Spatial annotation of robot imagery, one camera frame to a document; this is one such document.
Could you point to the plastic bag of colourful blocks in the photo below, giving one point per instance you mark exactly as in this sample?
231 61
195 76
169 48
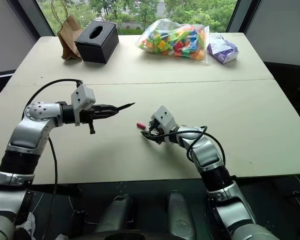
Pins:
175 40

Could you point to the purple white tissue pack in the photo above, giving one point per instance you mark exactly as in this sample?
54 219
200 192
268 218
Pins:
222 48

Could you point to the brown paper bag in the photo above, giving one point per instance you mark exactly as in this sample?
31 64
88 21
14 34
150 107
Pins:
68 40

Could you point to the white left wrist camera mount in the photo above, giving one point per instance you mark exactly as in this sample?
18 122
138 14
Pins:
83 96

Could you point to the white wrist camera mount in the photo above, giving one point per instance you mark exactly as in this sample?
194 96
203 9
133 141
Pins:
83 96
163 117

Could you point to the crumpled white cloth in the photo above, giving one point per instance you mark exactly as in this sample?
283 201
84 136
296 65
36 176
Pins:
28 225

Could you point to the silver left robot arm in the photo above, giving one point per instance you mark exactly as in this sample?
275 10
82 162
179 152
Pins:
27 132

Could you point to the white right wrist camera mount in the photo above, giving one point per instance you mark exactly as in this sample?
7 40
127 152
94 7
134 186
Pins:
163 117

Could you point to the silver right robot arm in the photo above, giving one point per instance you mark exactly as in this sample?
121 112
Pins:
210 152

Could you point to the red marker cap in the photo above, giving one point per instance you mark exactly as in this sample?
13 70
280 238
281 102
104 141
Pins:
140 125

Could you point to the grey rounded robot leg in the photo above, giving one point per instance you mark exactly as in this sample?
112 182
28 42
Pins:
115 212

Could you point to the black tissue box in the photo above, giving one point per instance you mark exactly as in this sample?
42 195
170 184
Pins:
97 43

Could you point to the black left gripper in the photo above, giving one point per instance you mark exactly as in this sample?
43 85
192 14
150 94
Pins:
86 116

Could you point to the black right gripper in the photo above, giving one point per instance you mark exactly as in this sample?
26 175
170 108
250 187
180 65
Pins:
156 128

